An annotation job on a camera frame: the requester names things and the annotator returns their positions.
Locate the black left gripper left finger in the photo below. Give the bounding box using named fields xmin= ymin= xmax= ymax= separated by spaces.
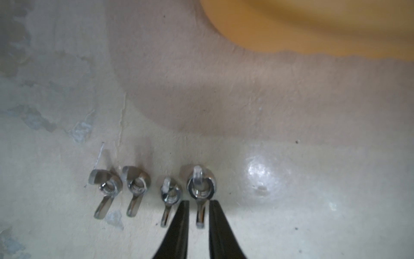
xmin=153 ymin=200 xmax=189 ymax=259

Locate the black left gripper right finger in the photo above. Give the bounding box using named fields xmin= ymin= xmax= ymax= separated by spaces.
xmin=209 ymin=200 xmax=246 ymax=259

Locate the steel wing nut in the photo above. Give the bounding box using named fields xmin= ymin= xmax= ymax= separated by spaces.
xmin=160 ymin=177 xmax=182 ymax=228
xmin=88 ymin=169 xmax=123 ymax=220
xmin=187 ymin=165 xmax=217 ymax=229
xmin=122 ymin=166 xmax=151 ymax=218

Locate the yellow oval storage tray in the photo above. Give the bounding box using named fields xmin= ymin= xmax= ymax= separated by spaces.
xmin=201 ymin=1 xmax=414 ymax=61

